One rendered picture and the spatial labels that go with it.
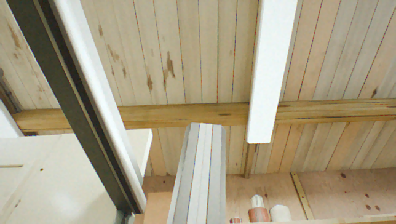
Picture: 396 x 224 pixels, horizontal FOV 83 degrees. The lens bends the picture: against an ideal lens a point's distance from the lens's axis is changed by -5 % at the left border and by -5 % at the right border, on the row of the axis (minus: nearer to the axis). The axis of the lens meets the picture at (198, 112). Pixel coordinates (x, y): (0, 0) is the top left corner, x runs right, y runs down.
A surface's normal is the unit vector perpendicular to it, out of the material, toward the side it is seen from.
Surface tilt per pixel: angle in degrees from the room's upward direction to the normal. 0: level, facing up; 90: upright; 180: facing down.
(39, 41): 180
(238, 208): 90
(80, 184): 90
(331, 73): 179
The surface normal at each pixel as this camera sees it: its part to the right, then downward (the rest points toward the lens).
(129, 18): 0.01, 0.61
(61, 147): -0.08, -0.79
